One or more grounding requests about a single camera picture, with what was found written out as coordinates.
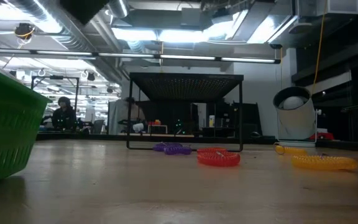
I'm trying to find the red spiral wrist coil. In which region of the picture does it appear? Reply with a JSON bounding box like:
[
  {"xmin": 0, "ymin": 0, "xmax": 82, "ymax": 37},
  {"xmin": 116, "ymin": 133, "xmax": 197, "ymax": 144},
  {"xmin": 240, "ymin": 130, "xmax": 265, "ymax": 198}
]
[
  {"xmin": 196, "ymin": 151, "xmax": 241, "ymax": 167},
  {"xmin": 196, "ymin": 147, "xmax": 228, "ymax": 154}
]

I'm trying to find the yellow spiral wrist coil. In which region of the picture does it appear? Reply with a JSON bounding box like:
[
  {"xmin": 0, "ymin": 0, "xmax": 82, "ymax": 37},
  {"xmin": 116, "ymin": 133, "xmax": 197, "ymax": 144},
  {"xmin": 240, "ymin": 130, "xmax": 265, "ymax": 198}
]
[
  {"xmin": 273, "ymin": 142, "xmax": 309, "ymax": 157},
  {"xmin": 291, "ymin": 154, "xmax": 358, "ymax": 171}
]

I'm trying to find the green plastic basket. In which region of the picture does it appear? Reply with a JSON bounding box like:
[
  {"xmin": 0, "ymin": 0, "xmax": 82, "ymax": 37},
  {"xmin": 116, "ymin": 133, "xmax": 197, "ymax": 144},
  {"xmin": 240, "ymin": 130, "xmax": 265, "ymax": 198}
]
[{"xmin": 0, "ymin": 60, "xmax": 53, "ymax": 188}]

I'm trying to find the black perforated metal shelf riser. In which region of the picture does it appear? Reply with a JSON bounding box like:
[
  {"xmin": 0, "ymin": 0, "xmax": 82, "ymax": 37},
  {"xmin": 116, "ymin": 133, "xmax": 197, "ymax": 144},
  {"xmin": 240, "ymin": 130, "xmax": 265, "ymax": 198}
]
[{"xmin": 126, "ymin": 72, "xmax": 244, "ymax": 152}]

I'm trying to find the person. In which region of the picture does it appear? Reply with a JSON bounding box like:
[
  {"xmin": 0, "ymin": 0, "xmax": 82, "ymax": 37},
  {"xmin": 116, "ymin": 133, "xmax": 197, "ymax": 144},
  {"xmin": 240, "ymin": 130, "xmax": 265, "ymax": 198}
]
[
  {"xmin": 108, "ymin": 97, "xmax": 146, "ymax": 135},
  {"xmin": 50, "ymin": 96, "xmax": 78, "ymax": 131}
]

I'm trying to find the black equipment case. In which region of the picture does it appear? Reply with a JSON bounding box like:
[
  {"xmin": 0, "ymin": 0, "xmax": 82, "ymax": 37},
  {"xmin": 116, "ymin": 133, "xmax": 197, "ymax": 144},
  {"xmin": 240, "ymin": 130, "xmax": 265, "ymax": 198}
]
[{"xmin": 231, "ymin": 101, "xmax": 263, "ymax": 138}]

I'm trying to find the long ceiling light strip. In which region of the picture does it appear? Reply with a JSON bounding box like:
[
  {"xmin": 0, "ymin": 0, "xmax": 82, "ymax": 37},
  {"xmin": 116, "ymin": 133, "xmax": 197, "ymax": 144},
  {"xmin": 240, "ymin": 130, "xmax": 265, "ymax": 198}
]
[{"xmin": 0, "ymin": 48, "xmax": 282, "ymax": 65}]

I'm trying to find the red object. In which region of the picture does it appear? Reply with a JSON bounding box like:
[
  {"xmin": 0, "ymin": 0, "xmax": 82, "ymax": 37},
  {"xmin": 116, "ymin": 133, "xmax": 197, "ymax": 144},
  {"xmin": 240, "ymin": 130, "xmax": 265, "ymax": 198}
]
[{"xmin": 309, "ymin": 132, "xmax": 335, "ymax": 141}]

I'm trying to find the black aluminium table frame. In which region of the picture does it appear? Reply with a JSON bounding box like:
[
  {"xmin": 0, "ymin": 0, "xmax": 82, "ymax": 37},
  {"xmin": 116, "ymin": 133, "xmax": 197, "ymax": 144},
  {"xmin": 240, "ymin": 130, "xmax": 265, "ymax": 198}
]
[{"xmin": 35, "ymin": 132, "xmax": 358, "ymax": 152}]

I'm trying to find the silver ventilation duct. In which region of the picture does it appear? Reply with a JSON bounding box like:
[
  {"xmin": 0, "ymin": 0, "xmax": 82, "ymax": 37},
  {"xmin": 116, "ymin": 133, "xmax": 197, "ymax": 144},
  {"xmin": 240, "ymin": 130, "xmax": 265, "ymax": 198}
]
[{"xmin": 7, "ymin": 0, "xmax": 130, "ymax": 52}]

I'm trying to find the yellow hanging cable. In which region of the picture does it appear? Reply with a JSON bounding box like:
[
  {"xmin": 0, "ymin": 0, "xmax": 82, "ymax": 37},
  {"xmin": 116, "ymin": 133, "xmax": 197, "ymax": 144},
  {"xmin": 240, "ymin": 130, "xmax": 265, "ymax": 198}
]
[{"xmin": 310, "ymin": 0, "xmax": 328, "ymax": 95}]

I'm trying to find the black ceiling camera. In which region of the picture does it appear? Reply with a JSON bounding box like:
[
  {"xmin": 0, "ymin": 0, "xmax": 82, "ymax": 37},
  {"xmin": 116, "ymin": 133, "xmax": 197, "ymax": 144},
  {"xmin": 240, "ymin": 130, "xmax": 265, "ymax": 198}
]
[{"xmin": 14, "ymin": 22, "xmax": 36, "ymax": 40}]

